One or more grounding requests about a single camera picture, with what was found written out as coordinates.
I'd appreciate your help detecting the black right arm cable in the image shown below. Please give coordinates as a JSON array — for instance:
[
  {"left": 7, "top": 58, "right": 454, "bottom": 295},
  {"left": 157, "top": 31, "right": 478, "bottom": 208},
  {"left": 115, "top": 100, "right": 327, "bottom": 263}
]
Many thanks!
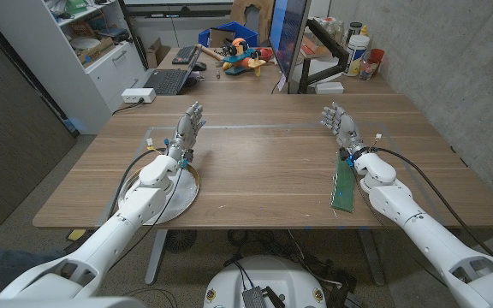
[{"left": 373, "top": 146, "right": 493, "bottom": 259}]

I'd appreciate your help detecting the black laptop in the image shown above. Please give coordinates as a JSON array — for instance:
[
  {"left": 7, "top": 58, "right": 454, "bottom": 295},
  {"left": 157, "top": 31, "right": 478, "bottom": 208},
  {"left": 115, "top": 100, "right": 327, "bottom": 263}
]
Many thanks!
[{"left": 142, "top": 42, "right": 203, "bottom": 96}]

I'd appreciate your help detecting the grey heat sink module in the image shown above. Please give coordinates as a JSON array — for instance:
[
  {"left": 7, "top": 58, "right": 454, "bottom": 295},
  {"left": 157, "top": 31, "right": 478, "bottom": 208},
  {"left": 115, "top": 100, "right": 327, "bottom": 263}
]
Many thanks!
[{"left": 241, "top": 286, "right": 269, "bottom": 308}]

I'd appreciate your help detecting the black keyboard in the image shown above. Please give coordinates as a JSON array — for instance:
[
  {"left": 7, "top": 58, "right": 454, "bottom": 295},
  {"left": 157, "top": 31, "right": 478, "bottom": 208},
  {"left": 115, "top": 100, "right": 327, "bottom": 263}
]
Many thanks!
[{"left": 171, "top": 44, "right": 199, "bottom": 66}]

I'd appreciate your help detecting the white gold-rimmed paper plate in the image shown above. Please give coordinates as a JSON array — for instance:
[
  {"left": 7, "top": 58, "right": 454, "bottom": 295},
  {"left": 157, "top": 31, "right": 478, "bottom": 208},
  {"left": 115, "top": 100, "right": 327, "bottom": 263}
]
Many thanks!
[{"left": 117, "top": 163, "right": 201, "bottom": 226}]

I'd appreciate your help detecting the red cup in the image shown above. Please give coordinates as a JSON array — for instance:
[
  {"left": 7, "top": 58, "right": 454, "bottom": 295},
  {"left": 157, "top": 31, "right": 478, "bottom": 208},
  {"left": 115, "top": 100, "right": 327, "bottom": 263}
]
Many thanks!
[{"left": 368, "top": 47, "right": 386, "bottom": 66}]

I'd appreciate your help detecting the white plastic canister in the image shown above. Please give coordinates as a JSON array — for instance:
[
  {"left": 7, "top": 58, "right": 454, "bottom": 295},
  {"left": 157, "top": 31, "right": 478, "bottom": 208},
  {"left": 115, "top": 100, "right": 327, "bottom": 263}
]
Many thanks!
[{"left": 342, "top": 33, "right": 371, "bottom": 78}]

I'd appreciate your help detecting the person's leg in jeans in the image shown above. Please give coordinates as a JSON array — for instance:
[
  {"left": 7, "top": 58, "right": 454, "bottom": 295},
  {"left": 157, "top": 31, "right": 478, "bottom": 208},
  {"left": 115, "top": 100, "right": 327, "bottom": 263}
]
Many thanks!
[{"left": 0, "top": 234, "right": 66, "bottom": 299}]

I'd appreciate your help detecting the yellow and black slipper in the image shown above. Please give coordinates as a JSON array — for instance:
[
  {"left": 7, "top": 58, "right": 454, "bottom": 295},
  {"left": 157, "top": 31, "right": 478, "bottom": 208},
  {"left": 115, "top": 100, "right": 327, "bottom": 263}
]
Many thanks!
[{"left": 66, "top": 228, "right": 88, "bottom": 242}]

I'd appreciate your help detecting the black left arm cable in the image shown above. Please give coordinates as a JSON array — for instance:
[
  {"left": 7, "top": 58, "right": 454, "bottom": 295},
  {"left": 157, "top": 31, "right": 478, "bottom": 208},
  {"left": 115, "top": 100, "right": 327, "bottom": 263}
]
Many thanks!
[{"left": 107, "top": 147, "right": 169, "bottom": 219}]

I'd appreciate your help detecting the green circuit board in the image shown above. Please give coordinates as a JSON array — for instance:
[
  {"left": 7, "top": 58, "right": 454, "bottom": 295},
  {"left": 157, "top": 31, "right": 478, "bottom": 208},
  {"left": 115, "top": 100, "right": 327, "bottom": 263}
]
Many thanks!
[{"left": 330, "top": 153, "right": 357, "bottom": 214}]

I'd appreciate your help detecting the flat computer monitor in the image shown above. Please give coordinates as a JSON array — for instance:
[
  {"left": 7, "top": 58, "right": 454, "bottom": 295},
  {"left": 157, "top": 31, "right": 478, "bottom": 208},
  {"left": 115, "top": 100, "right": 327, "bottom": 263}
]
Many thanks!
[{"left": 268, "top": 0, "right": 310, "bottom": 83}]

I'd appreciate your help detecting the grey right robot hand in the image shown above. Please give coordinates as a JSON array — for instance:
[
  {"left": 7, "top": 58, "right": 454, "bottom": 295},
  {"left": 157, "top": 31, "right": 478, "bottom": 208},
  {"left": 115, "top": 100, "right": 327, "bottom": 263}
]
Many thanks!
[{"left": 320, "top": 101, "right": 370, "bottom": 158}]

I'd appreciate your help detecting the red bowl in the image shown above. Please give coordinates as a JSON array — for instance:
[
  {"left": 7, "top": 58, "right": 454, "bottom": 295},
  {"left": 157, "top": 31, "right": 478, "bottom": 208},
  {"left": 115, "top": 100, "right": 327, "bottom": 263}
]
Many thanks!
[{"left": 257, "top": 46, "right": 276, "bottom": 62}]

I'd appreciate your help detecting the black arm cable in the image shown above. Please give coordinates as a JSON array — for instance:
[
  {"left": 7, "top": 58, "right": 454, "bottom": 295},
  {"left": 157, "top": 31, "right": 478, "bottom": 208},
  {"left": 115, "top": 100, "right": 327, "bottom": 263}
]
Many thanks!
[
  {"left": 373, "top": 146, "right": 493, "bottom": 259},
  {"left": 107, "top": 147, "right": 169, "bottom": 219}
]

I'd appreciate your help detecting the white shelf cabinet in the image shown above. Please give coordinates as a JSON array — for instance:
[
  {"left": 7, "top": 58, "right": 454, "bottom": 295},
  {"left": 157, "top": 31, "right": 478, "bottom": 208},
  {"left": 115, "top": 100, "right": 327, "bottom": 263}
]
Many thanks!
[{"left": 0, "top": 0, "right": 149, "bottom": 136}]

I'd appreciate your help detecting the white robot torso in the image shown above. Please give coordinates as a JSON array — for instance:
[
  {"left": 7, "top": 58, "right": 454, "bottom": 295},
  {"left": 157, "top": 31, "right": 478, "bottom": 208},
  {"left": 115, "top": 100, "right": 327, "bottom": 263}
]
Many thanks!
[{"left": 203, "top": 255, "right": 328, "bottom": 308}]

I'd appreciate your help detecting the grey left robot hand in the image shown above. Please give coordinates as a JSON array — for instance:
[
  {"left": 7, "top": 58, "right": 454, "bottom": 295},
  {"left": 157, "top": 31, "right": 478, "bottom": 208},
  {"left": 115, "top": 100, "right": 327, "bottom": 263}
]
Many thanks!
[{"left": 165, "top": 101, "right": 207, "bottom": 164}]

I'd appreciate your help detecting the colourful toy airplane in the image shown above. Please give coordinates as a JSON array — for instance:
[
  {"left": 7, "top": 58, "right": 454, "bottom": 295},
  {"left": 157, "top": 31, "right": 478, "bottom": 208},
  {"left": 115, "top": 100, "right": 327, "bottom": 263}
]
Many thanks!
[{"left": 220, "top": 37, "right": 269, "bottom": 78}]

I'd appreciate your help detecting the dark-lidded jar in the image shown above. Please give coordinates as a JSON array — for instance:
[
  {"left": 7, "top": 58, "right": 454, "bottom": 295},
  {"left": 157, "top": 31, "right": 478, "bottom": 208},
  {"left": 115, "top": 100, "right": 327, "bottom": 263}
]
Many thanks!
[{"left": 346, "top": 21, "right": 364, "bottom": 46}]

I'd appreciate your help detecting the open cardboard box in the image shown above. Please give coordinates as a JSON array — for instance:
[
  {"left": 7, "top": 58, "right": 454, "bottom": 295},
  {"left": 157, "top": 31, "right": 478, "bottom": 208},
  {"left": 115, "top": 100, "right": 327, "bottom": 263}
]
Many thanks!
[{"left": 146, "top": 37, "right": 171, "bottom": 69}]

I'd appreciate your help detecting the blue plastic bin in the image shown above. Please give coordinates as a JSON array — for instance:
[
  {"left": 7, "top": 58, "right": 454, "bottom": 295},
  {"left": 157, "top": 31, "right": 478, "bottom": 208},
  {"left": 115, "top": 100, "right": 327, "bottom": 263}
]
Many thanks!
[{"left": 198, "top": 21, "right": 259, "bottom": 49}]

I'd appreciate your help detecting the black round fan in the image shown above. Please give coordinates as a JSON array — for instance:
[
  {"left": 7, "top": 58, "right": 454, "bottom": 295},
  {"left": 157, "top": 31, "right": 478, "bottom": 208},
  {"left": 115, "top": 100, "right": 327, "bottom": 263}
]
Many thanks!
[{"left": 163, "top": 229, "right": 199, "bottom": 254}]

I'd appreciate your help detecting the small white box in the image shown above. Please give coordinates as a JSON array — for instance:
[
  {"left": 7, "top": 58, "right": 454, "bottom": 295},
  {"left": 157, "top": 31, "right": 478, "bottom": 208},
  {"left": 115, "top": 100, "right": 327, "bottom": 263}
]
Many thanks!
[{"left": 314, "top": 80, "right": 345, "bottom": 95}]

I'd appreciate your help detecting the clear glass jar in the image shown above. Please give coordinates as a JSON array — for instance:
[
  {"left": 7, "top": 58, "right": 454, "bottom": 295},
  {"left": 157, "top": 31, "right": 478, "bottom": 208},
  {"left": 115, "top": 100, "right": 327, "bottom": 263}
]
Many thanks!
[{"left": 359, "top": 57, "right": 380, "bottom": 81}]

